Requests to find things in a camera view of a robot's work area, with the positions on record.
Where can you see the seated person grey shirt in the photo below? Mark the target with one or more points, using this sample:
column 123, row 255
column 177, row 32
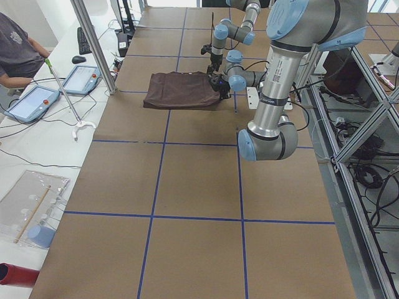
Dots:
column 21, row 56

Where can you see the black keyboard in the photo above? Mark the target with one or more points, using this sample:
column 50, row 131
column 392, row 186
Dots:
column 83, row 44

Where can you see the clear plastic bag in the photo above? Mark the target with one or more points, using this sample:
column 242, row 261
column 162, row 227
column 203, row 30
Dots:
column 35, row 199

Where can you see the dark grey t-shirt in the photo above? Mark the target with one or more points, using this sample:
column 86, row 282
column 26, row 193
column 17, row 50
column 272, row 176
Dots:
column 176, row 90

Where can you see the black metal frame rack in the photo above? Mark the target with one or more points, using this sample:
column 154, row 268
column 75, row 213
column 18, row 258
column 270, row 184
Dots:
column 353, row 101

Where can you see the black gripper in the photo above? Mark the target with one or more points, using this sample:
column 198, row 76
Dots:
column 215, row 59
column 216, row 83

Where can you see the near teach pendant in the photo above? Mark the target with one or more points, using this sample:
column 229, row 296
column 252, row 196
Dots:
column 33, row 104

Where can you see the blue plastic cup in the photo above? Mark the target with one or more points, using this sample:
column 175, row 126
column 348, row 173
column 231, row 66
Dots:
column 41, row 235

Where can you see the metal reacher grabber tool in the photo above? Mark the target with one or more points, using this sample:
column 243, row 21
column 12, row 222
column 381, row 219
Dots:
column 80, row 122

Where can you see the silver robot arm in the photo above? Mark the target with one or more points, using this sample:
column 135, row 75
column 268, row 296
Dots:
column 293, row 28
column 226, row 29

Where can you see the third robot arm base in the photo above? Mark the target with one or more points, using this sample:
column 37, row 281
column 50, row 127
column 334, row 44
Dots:
column 389, row 59

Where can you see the red cylinder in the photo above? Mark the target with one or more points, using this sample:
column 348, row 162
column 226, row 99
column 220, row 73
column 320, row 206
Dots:
column 17, row 276

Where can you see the teach pendant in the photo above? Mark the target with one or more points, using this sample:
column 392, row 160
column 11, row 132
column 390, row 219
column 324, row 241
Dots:
column 33, row 104
column 81, row 80

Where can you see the far teach pendant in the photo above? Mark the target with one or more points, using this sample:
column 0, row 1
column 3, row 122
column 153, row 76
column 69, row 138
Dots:
column 81, row 80

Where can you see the aluminium frame post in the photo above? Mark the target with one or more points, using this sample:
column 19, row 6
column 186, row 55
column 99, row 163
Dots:
column 88, row 29

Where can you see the black computer mouse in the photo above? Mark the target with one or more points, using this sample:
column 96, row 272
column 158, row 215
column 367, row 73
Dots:
column 77, row 59

